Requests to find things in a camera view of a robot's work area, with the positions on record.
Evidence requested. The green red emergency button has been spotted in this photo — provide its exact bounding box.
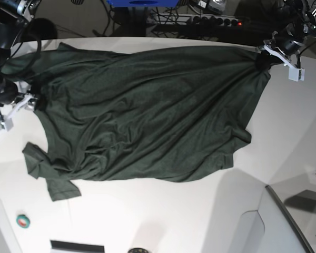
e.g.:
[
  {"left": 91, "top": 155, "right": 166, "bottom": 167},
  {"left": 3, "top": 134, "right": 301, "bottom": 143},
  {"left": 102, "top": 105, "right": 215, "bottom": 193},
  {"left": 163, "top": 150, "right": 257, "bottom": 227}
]
[{"left": 16, "top": 215, "right": 31, "bottom": 229}]

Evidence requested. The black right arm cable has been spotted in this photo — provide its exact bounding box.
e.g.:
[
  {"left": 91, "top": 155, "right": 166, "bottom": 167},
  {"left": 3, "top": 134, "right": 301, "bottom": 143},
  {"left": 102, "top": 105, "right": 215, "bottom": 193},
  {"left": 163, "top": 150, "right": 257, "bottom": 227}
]
[{"left": 0, "top": 26, "right": 42, "bottom": 122}]

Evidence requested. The white power strip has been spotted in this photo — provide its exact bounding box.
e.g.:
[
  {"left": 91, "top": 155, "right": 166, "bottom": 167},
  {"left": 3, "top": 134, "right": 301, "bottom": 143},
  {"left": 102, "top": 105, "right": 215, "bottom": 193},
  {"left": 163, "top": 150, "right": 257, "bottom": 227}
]
[{"left": 147, "top": 13, "right": 244, "bottom": 28}]

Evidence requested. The grey monitor frame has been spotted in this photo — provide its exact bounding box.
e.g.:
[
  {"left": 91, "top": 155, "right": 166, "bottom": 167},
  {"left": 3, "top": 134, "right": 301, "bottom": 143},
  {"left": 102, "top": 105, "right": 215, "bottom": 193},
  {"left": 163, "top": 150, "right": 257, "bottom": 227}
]
[{"left": 265, "top": 185, "right": 314, "bottom": 253}]

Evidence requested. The black round knob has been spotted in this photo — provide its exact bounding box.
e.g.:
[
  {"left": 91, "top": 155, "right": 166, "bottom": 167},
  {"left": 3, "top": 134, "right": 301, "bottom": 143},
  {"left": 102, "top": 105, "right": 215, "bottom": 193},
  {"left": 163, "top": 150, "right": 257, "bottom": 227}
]
[{"left": 128, "top": 248, "right": 149, "bottom": 253}]

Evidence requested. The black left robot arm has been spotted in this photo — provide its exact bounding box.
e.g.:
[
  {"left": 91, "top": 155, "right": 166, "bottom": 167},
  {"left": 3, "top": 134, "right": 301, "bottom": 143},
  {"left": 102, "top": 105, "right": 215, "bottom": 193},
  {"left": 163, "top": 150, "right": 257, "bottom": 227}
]
[{"left": 255, "top": 1, "right": 316, "bottom": 81}]

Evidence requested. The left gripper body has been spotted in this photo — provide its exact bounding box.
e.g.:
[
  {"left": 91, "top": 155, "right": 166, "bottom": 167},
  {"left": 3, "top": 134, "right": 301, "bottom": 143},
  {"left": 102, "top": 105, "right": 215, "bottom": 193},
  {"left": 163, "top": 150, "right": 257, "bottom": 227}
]
[{"left": 256, "top": 24, "right": 304, "bottom": 67}]

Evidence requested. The dark green t-shirt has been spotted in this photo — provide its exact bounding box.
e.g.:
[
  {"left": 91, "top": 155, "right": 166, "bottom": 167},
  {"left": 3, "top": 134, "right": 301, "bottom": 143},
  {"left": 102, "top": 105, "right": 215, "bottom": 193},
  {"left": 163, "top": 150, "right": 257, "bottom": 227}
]
[{"left": 3, "top": 43, "right": 271, "bottom": 201}]

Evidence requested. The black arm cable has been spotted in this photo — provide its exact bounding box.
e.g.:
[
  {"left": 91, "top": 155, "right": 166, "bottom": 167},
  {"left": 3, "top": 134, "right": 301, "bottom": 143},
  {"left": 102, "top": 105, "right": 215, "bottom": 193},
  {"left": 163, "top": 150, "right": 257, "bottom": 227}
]
[
  {"left": 0, "top": 26, "right": 42, "bottom": 122},
  {"left": 292, "top": 0, "right": 316, "bottom": 69}
]

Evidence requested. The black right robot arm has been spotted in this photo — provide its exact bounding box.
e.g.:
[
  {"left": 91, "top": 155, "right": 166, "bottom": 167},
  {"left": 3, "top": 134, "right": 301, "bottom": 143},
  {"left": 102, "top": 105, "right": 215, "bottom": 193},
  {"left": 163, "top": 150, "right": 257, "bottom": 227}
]
[{"left": 0, "top": 1, "right": 42, "bottom": 131}]

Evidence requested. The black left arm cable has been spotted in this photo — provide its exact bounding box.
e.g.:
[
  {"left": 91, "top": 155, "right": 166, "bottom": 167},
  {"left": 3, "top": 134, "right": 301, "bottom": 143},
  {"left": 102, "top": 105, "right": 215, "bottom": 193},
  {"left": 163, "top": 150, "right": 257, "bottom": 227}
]
[{"left": 292, "top": 0, "right": 316, "bottom": 69}]

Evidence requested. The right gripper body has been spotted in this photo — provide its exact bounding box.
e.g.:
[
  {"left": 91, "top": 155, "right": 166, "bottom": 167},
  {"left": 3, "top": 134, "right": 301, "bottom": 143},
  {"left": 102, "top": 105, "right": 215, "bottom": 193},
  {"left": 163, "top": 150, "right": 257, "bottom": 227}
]
[{"left": 0, "top": 79, "right": 38, "bottom": 110}]

